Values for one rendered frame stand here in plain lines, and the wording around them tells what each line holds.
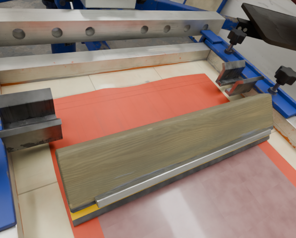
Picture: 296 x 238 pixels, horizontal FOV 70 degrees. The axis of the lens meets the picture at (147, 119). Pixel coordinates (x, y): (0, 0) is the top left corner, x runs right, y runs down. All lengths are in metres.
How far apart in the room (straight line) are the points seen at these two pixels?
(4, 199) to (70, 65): 0.27
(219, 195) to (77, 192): 0.22
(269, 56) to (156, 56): 2.12
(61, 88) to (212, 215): 0.35
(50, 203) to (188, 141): 0.21
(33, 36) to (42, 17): 0.04
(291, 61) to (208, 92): 1.98
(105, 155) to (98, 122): 0.13
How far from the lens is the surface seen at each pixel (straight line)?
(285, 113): 0.54
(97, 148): 0.27
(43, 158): 0.36
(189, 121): 0.33
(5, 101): 0.34
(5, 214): 0.28
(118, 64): 0.49
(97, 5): 0.55
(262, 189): 0.43
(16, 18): 0.49
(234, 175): 0.41
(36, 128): 0.30
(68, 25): 0.49
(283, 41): 1.08
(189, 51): 0.59
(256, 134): 0.44
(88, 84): 0.46
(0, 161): 0.31
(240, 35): 0.60
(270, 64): 2.58
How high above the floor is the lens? 1.26
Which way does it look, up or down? 47 degrees down
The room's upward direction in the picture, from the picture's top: 19 degrees clockwise
